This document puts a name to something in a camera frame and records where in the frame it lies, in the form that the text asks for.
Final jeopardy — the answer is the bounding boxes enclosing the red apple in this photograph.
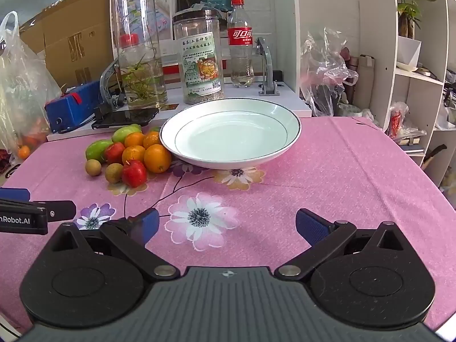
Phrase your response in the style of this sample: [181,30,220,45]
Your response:
[103,142,125,164]
[121,160,148,188]

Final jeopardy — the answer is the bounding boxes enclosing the brown longan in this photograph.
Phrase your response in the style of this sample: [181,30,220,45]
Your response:
[85,159,102,177]
[104,163,124,184]

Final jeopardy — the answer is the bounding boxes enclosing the large orange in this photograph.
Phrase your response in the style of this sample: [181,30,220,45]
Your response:
[144,144,172,174]

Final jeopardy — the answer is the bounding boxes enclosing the small front tangerine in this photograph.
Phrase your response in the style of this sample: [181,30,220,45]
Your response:
[122,145,146,164]

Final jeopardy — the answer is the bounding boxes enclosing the small tangerine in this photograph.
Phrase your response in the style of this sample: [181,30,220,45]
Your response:
[124,132,145,147]
[142,131,161,149]
[122,145,146,164]

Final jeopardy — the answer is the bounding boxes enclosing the large green fruit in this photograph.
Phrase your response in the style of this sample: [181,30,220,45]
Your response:
[111,125,142,144]
[85,140,113,164]

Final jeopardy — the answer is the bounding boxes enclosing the small back tangerine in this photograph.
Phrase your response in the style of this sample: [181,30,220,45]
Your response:
[142,131,161,149]

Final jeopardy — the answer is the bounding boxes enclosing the large green fruit back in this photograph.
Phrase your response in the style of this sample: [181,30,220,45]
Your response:
[111,125,142,144]

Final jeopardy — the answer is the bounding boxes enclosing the pink floral tablecloth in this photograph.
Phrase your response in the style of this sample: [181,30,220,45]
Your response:
[1,118,455,341]

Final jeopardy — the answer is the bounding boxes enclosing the blue power box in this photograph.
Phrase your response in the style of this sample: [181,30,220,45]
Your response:
[44,81,101,133]

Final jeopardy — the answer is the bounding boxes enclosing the white plastic bag left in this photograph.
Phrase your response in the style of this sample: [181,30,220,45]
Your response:
[1,11,62,160]

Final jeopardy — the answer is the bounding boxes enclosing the white raised board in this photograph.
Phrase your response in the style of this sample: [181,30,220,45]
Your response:
[45,80,313,142]

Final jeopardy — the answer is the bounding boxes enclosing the black smartphone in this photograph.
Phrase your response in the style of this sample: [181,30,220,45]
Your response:
[91,107,159,129]

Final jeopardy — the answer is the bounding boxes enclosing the small gold card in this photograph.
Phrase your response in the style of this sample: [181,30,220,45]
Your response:
[159,103,178,111]

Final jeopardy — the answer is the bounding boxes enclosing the white ceramic plate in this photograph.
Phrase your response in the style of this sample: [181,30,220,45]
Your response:
[160,98,302,170]

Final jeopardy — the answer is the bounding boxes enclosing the cardboard box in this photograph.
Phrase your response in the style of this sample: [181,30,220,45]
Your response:
[20,0,113,87]

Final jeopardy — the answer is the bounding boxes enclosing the clear plastic bag right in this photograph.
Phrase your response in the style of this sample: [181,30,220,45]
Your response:
[299,27,359,117]

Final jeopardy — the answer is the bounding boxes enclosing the small bottle red cap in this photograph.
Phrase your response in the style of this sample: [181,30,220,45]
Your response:
[118,33,141,76]

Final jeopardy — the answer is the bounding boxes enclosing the glass vase with plant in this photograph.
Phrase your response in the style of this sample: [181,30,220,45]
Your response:
[111,0,168,109]

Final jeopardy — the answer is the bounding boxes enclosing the clear jar with label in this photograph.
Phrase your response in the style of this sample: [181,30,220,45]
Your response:
[173,6,224,105]

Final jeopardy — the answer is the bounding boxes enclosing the cola bottle red label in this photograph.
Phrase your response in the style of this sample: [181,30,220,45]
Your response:
[227,0,254,87]

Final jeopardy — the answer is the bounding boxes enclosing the white shelf unit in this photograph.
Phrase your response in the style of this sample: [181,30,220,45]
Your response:
[355,0,456,186]

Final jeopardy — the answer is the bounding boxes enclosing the potted green plant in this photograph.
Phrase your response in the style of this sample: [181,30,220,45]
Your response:
[397,0,437,39]

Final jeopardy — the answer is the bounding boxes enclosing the left grey metal bracket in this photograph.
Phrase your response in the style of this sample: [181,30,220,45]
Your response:
[100,59,125,110]

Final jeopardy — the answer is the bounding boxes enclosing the grey metal bracket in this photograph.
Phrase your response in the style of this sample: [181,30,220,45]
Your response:
[256,37,280,96]
[100,59,125,110]

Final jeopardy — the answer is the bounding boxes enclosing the right grey metal bracket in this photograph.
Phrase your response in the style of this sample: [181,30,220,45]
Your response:
[256,37,280,96]

